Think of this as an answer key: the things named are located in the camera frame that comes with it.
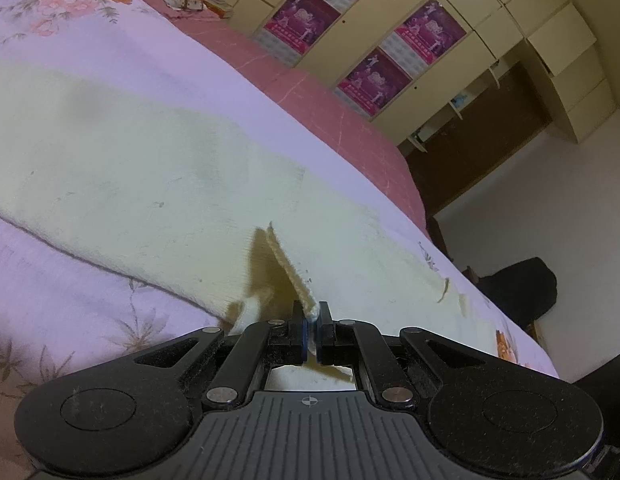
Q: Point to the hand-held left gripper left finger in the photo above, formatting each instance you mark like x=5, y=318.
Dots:
x=301, y=332

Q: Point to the pink checked bedsheet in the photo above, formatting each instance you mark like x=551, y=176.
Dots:
x=315, y=110

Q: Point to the cream knit garment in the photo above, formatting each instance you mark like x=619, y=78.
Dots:
x=139, y=185

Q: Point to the orange white striped cloth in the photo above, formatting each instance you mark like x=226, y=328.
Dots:
x=218, y=6

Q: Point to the lilac floral blanket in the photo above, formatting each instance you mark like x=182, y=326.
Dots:
x=139, y=50

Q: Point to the purple wall poster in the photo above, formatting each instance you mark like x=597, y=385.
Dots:
x=375, y=81
x=432, y=30
x=301, y=16

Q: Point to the cream open shelf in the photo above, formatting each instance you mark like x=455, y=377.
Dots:
x=457, y=105

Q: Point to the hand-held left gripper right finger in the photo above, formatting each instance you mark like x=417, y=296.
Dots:
x=318, y=334

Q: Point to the dark brown wooden door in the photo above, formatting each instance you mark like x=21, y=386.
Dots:
x=485, y=145

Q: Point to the cream wardrobe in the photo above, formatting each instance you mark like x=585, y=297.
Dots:
x=565, y=60

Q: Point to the black chair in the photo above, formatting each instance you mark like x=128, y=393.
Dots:
x=525, y=287

